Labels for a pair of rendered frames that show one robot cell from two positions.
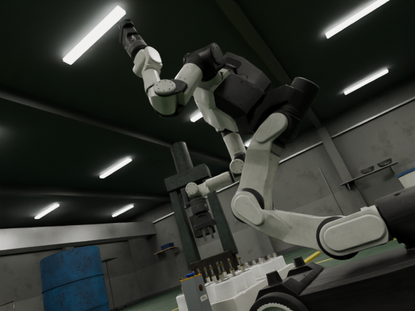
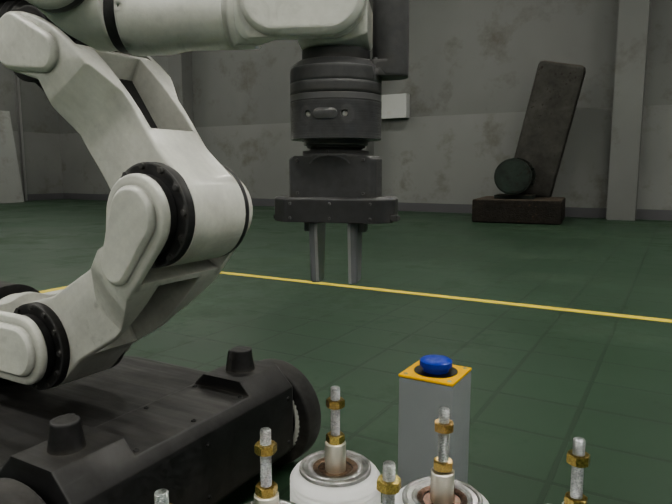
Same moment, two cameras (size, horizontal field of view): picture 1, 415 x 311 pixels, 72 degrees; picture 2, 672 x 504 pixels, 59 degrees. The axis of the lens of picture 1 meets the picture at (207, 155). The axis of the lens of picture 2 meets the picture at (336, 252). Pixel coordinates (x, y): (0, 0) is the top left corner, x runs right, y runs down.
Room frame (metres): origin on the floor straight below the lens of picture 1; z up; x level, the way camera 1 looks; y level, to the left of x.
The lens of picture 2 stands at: (2.06, 0.17, 0.56)
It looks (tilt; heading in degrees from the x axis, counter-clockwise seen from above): 8 degrees down; 184
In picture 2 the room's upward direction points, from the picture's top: straight up
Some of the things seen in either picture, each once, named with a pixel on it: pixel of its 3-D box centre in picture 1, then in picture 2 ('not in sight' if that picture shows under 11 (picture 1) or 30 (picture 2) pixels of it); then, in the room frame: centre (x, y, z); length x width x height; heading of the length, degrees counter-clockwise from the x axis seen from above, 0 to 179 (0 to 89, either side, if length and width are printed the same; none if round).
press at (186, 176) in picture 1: (197, 208); not in sight; (5.59, 0.53, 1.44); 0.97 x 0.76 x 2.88; 65
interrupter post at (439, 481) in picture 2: not in sight; (442, 486); (1.53, 0.23, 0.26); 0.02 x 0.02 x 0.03
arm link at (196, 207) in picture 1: (202, 216); (336, 159); (1.47, 0.13, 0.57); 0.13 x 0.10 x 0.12; 81
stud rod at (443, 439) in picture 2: not in sight; (443, 446); (1.53, 0.23, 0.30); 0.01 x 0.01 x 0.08
